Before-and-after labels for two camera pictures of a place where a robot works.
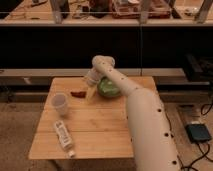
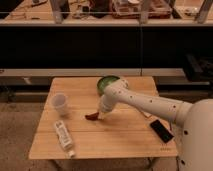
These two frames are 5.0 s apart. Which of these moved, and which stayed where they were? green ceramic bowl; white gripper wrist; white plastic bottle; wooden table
Moved: white gripper wrist
Stayed: white plastic bottle; green ceramic bowl; wooden table
